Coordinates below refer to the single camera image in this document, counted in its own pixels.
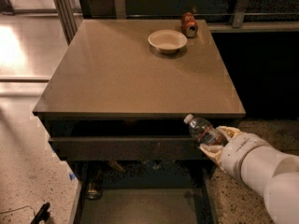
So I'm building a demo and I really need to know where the metal window rail frame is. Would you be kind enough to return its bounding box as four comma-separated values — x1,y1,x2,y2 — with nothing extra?
53,0,299,39

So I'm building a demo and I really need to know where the blue tape piece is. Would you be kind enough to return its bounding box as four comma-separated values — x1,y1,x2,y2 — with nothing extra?
68,173,76,180

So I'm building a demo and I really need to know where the open middle drawer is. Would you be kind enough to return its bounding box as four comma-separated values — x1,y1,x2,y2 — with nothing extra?
72,166,219,224

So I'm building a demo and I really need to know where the clear plastic water bottle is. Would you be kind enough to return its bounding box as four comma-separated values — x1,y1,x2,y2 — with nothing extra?
184,114,228,147

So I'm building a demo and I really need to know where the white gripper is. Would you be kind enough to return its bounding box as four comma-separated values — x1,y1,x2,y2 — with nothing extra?
199,126,271,182

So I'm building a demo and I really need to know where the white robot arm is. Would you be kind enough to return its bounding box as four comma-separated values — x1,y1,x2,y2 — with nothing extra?
196,126,299,224

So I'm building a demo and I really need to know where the white bowl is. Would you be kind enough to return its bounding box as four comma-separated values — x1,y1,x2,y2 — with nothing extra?
148,30,188,54

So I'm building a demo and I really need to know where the black object on floor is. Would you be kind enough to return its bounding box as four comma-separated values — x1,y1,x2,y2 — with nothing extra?
30,203,50,224

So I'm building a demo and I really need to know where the red soda can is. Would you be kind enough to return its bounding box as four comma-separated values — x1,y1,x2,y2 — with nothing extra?
181,12,198,38

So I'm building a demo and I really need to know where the thin floor cable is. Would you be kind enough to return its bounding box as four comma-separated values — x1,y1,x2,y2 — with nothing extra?
0,204,36,217

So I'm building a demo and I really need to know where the grey drawer cabinet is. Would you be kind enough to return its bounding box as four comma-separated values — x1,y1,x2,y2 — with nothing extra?
34,20,245,224

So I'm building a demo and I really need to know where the dark top drawer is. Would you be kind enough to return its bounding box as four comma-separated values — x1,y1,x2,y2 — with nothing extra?
49,136,207,161

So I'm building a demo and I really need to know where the dark can in drawer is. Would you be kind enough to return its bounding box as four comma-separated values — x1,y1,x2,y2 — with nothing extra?
86,169,103,200

